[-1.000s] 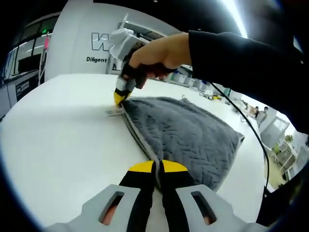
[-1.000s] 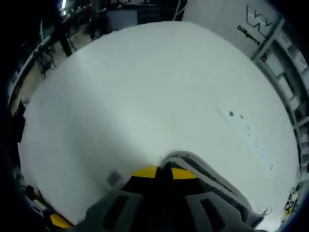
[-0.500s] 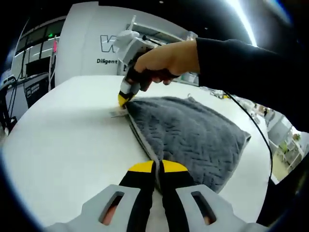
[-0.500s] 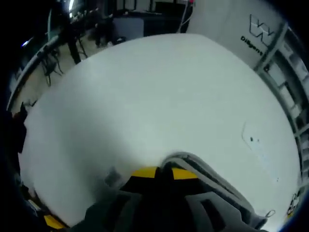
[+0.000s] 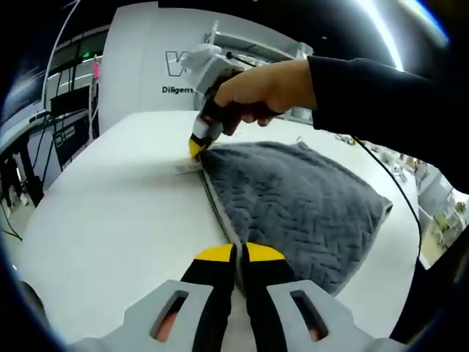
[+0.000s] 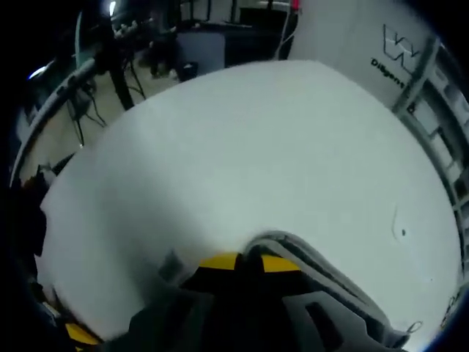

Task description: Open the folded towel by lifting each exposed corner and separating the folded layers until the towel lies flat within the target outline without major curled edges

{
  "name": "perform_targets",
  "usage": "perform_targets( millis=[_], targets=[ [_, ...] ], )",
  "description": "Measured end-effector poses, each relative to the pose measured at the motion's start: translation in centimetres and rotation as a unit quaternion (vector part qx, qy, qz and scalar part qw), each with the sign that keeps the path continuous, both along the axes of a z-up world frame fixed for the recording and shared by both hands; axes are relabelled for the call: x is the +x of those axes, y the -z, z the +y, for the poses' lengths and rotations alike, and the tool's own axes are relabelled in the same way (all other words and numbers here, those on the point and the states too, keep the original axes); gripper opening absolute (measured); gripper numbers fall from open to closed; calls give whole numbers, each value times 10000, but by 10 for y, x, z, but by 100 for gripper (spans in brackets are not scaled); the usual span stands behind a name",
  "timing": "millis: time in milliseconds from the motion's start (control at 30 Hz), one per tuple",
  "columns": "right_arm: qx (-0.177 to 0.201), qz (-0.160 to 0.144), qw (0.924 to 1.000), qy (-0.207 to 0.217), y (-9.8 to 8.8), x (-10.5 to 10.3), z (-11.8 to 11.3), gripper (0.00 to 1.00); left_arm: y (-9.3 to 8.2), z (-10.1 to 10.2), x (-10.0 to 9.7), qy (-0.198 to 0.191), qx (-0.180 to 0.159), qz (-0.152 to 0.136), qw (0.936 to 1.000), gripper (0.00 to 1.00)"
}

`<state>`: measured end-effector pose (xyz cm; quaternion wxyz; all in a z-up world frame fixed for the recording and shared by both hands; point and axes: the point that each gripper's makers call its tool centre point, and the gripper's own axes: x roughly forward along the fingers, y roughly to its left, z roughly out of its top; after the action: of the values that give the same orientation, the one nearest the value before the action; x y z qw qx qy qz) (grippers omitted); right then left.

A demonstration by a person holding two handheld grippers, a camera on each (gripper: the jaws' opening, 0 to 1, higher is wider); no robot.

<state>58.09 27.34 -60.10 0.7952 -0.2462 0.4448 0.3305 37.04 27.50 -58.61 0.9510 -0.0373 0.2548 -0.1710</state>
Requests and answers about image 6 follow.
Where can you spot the ceiling light strip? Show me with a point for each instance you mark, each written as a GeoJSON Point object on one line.
{"type": "Point", "coordinates": [40, 73]}

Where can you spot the pink tag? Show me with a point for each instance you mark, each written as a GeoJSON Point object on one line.
{"type": "Point", "coordinates": [296, 4]}

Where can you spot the row of white storage boxes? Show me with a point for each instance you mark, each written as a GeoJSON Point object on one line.
{"type": "Point", "coordinates": [445, 91]}

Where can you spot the black waste bin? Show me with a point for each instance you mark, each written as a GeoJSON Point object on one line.
{"type": "Point", "coordinates": [188, 71]}

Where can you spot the grey metal shelf rack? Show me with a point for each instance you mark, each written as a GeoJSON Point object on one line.
{"type": "Point", "coordinates": [414, 77]}

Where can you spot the white side desk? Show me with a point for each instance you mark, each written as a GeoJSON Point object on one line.
{"type": "Point", "coordinates": [55, 96]}

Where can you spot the grey towel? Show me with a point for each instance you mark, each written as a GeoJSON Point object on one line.
{"type": "Point", "coordinates": [329, 273]}

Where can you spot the dark low cabinet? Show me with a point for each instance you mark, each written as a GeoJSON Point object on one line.
{"type": "Point", "coordinates": [201, 47]}

